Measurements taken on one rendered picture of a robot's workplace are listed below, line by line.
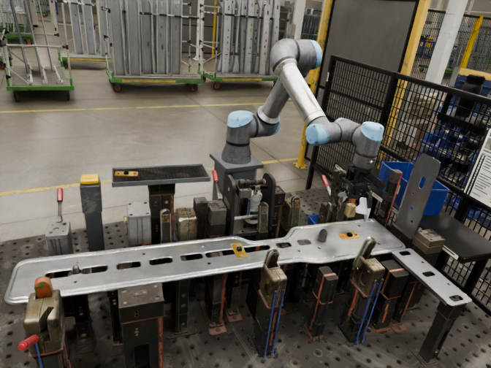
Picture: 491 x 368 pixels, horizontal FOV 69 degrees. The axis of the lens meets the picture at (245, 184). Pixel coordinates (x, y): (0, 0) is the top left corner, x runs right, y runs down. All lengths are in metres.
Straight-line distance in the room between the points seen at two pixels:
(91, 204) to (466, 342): 1.53
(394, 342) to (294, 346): 0.39
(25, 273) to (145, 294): 0.39
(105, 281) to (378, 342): 1.01
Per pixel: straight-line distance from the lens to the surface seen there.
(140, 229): 1.31
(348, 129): 1.33
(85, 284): 1.20
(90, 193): 1.44
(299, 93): 1.34
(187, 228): 1.33
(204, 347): 1.39
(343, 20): 4.16
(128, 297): 1.09
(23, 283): 1.26
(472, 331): 1.81
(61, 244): 1.34
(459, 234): 1.73
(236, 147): 1.71
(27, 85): 7.11
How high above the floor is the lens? 1.78
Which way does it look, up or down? 26 degrees down
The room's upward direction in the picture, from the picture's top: 6 degrees clockwise
